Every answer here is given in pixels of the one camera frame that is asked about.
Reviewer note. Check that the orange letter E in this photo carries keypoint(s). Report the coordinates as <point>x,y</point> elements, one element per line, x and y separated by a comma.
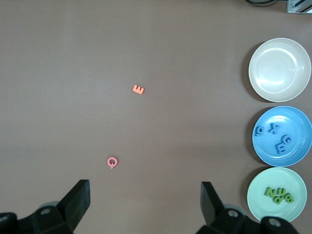
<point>138,89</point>

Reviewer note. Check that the light green plate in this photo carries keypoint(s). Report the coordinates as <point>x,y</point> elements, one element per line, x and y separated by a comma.
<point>268,207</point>

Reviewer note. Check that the green letter p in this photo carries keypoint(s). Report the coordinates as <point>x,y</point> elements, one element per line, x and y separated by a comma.
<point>278,199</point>

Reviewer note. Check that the green letter B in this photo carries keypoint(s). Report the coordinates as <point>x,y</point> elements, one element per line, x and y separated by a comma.
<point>288,197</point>

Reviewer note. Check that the blue letter X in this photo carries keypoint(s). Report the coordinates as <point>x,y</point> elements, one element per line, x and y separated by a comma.
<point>275,128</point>

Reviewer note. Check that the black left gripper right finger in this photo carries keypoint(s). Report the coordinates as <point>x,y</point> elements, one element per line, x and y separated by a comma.
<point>214,207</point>

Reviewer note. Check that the grey metal bracket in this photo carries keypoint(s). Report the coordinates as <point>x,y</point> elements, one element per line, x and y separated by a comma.
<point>298,6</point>

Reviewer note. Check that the red letter G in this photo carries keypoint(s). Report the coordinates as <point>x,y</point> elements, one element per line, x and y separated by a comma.
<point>111,162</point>

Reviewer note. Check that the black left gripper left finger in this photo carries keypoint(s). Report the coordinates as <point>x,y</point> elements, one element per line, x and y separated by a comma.
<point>75,204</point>

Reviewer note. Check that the beige plate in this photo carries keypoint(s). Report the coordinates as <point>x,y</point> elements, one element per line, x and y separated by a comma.
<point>280,70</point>

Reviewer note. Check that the blue digit 6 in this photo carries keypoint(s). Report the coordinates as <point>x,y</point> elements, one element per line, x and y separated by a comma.
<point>259,130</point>

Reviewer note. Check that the blue plate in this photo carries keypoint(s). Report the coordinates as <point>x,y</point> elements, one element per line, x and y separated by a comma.
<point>297,122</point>

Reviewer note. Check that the blue letter c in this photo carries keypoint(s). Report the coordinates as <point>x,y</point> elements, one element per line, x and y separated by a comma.
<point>287,139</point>

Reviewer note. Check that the green letter N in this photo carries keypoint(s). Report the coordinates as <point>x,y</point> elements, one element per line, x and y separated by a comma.
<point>270,192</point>
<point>282,191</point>

